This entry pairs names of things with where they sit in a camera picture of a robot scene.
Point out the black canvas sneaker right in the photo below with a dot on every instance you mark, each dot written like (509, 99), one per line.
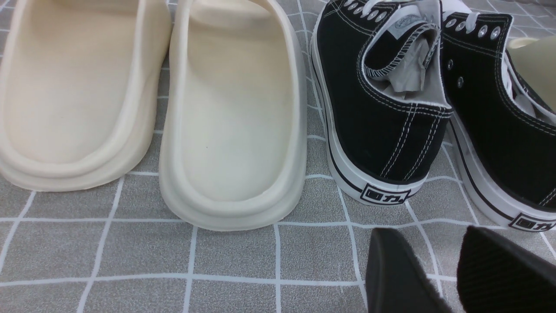
(503, 130)

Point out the cream slipper far left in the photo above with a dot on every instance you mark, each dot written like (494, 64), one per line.
(79, 83)

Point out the grey checked tablecloth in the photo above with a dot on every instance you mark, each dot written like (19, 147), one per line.
(117, 248)

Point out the olive slipper left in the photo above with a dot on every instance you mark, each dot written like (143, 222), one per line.
(535, 60)

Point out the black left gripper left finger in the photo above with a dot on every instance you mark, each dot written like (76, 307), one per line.
(395, 281)

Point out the black canvas sneaker left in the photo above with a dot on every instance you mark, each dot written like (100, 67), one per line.
(376, 66)

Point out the cream slipper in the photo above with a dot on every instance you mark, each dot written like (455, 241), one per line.
(79, 83)
(234, 145)

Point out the black canvas sneaker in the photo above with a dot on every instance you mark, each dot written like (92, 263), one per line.
(503, 130)
(376, 66)

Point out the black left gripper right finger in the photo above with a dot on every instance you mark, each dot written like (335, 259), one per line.
(495, 275)

